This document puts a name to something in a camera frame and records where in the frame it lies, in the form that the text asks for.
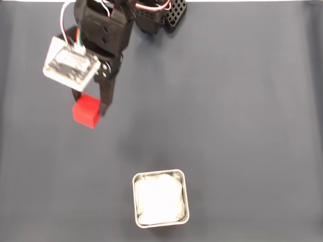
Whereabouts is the dark blue table mat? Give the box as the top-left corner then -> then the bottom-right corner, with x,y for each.
0,2 -> 323,242

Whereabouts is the white camera cable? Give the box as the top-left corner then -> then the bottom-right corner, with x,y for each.
60,2 -> 85,52

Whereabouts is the beige square box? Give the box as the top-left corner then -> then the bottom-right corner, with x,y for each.
132,169 -> 190,229

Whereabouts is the red cube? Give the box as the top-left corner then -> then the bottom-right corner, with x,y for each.
72,93 -> 101,130

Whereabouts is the white tissue paper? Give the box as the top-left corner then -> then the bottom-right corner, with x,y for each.
134,172 -> 184,225

